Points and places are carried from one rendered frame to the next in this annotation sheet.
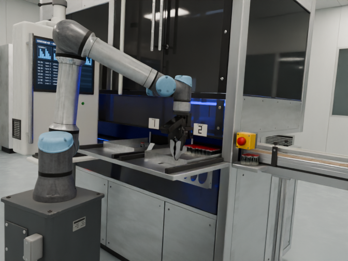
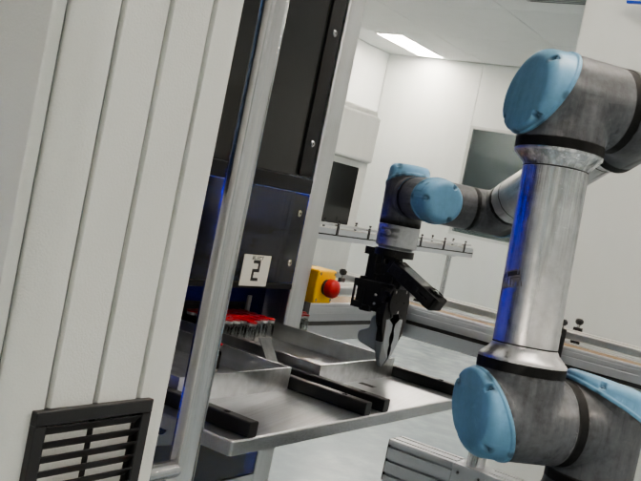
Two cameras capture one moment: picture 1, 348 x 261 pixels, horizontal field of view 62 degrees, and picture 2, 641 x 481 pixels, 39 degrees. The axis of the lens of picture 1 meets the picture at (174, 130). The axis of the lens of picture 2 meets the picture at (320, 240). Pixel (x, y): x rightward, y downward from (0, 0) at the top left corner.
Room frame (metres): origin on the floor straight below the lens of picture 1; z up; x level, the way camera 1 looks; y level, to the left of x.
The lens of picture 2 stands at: (1.65, 1.59, 1.19)
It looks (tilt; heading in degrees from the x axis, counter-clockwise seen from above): 3 degrees down; 262
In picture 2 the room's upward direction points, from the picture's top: 12 degrees clockwise
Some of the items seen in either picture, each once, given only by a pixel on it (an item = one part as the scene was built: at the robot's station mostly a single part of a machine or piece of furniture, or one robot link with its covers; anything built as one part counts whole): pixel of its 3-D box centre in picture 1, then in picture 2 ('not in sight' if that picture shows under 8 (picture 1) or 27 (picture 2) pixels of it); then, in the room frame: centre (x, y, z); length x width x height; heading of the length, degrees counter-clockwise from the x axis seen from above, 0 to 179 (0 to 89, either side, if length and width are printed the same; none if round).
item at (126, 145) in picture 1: (141, 145); (152, 352); (1.66, 0.18, 0.90); 0.34 x 0.26 x 0.04; 139
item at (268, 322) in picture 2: (198, 151); (243, 330); (1.50, -0.13, 0.91); 0.18 x 0.02 x 0.05; 50
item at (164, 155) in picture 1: (187, 155); (279, 345); (1.43, -0.07, 0.90); 0.34 x 0.26 x 0.04; 140
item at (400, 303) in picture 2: (181, 125); (384, 281); (1.27, -0.03, 1.05); 0.09 x 0.08 x 0.12; 139
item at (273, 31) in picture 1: (280, 47); not in sight; (1.75, -0.60, 1.50); 0.85 x 0.01 x 0.59; 139
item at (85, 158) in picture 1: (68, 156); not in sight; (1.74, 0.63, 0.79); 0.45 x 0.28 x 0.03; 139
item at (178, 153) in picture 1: (182, 150); (380, 339); (1.26, -0.04, 0.95); 0.06 x 0.03 x 0.09; 139
